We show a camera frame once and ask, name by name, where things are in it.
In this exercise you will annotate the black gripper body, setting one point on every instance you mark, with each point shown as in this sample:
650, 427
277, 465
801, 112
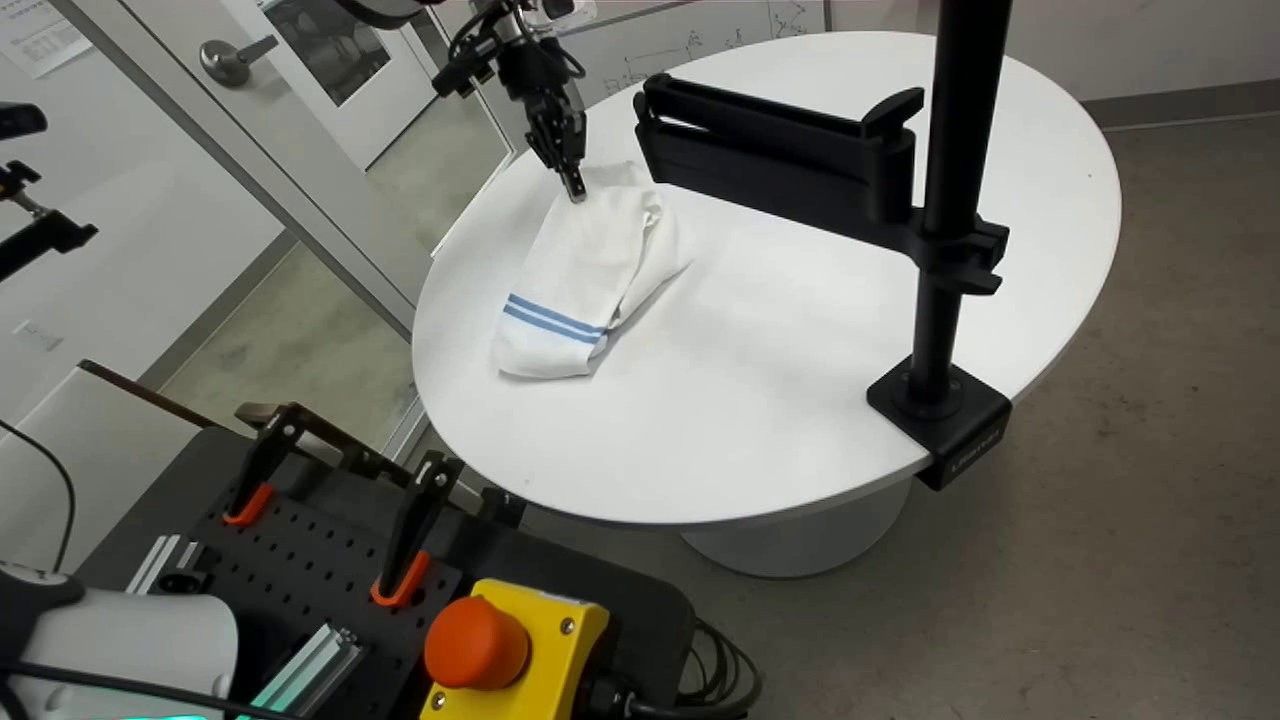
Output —
547, 84

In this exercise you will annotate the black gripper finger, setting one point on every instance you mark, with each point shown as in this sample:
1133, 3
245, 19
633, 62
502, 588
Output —
559, 155
578, 165

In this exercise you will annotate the white cloth with blue stripes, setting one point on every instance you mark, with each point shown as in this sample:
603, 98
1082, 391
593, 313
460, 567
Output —
584, 266

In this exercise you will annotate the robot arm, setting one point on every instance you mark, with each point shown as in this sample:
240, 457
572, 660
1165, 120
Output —
382, 10

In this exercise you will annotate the black clamp-on pole stand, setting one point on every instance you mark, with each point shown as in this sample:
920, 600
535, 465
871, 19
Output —
955, 133

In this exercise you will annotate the white door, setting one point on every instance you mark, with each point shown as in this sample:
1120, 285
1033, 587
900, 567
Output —
202, 120

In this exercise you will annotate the black perforated board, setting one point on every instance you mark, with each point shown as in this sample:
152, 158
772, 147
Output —
307, 560

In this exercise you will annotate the yellow emergency stop box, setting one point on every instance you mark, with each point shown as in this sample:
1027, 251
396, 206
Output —
535, 653

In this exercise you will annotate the white paper notice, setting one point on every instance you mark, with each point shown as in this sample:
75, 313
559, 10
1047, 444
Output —
42, 34

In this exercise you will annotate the wood-edged white panel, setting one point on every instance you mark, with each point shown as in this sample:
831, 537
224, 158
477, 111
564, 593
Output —
82, 452

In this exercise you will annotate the silver aluminium extrusion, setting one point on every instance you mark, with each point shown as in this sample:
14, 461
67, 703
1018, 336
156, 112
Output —
161, 567
312, 667

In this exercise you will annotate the white cylindrical device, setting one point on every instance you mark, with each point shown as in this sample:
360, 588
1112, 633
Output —
122, 641

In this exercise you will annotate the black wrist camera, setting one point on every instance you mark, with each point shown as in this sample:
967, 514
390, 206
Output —
466, 73

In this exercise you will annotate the white round table pedestal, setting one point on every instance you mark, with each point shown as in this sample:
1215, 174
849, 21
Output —
801, 542

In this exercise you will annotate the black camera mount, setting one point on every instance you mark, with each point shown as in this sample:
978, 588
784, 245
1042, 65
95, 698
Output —
42, 233

